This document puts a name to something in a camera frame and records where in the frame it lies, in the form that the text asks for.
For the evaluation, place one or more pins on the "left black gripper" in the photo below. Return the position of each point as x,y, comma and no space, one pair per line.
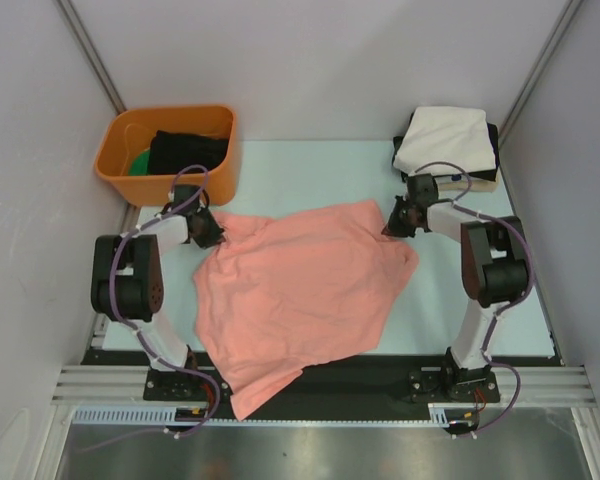
215,235

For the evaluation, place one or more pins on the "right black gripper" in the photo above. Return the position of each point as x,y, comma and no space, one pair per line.
400,221

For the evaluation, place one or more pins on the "pink t shirt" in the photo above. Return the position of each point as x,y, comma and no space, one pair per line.
280,295

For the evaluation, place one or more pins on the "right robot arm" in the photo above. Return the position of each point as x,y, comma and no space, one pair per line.
496,270

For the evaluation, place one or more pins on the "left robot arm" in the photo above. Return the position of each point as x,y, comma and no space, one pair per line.
127,275

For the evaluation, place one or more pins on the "patterned folded t shirt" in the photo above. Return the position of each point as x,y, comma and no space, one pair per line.
452,177

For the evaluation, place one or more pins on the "black t shirt in bin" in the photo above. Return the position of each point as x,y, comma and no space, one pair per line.
169,153

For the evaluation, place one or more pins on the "beige folded t shirt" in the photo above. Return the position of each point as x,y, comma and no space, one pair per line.
476,185

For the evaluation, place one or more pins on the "green t shirt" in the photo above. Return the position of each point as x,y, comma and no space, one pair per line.
139,165

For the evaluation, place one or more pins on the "white folded t shirt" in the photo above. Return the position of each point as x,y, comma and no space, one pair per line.
447,140

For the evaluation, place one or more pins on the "orange plastic bin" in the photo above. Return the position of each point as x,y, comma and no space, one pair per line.
131,132

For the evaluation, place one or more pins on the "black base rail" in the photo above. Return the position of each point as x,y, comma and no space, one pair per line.
361,388

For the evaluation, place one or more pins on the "white slotted cable duct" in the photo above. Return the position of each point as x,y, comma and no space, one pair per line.
435,416

